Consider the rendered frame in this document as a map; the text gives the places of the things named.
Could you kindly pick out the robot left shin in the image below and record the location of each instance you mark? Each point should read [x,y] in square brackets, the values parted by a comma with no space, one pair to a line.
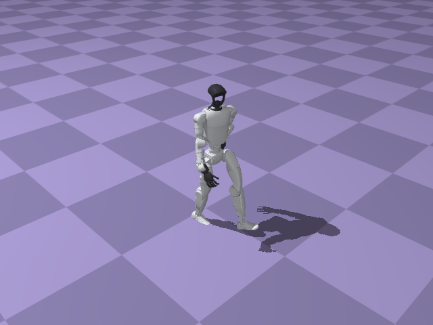
[239,204]

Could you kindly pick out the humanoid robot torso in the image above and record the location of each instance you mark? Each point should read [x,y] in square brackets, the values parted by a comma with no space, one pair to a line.
[215,132]

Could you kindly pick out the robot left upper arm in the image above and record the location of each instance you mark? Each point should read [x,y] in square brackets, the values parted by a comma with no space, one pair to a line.
[233,112]

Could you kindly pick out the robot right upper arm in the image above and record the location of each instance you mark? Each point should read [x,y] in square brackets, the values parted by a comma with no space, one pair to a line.
[199,119]

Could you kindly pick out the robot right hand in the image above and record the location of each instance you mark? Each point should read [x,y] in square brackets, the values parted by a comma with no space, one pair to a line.
[208,177]

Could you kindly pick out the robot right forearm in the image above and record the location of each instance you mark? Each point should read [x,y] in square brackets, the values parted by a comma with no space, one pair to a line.
[200,157]

